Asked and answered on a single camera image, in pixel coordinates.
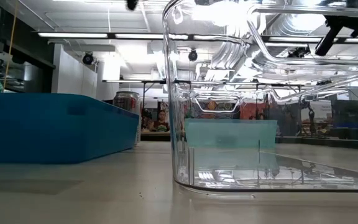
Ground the person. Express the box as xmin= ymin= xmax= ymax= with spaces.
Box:
xmin=154 ymin=108 xmax=171 ymax=132

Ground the yellow cord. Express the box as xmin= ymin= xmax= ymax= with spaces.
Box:
xmin=3 ymin=0 xmax=19 ymax=90

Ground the dark soda can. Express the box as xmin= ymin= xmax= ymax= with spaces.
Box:
xmin=112 ymin=90 xmax=142 ymax=146

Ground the ceiling light strip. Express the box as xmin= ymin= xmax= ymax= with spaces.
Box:
xmin=114 ymin=33 xmax=165 ymax=40
xmin=37 ymin=32 xmax=109 ymax=39

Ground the red backdrop curtain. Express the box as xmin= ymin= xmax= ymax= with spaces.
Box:
xmin=239 ymin=101 xmax=272 ymax=121

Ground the clear plastic bin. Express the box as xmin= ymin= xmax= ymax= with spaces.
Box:
xmin=162 ymin=0 xmax=358 ymax=194

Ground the blue plastic bin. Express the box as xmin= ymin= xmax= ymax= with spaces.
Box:
xmin=0 ymin=93 xmax=140 ymax=165

